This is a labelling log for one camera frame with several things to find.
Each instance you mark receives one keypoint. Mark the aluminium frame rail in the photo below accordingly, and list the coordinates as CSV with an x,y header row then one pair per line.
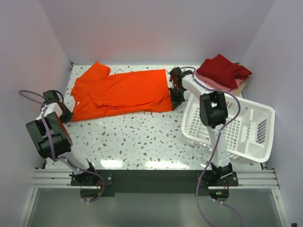
x,y
246,179

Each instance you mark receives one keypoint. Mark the white plastic laundry basket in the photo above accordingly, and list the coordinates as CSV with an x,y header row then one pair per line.
x,y
249,136

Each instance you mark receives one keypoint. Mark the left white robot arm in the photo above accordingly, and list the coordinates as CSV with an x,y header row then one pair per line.
x,y
52,140

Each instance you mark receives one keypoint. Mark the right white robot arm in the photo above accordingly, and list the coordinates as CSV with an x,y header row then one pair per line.
x,y
213,115

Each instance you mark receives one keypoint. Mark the pink folded shirt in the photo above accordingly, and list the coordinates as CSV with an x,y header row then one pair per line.
x,y
212,84

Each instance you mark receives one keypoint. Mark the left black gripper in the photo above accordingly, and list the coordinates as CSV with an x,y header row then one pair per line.
x,y
65,113

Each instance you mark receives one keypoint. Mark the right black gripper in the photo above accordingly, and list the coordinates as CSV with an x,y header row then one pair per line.
x,y
176,95

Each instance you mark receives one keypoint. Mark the beige folded shirt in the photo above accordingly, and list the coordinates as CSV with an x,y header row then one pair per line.
x,y
237,92

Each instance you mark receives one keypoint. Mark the orange t shirt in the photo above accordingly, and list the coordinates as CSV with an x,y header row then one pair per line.
x,y
98,94

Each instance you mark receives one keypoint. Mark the dark red folded shirt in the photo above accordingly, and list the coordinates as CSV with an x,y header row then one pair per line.
x,y
222,71

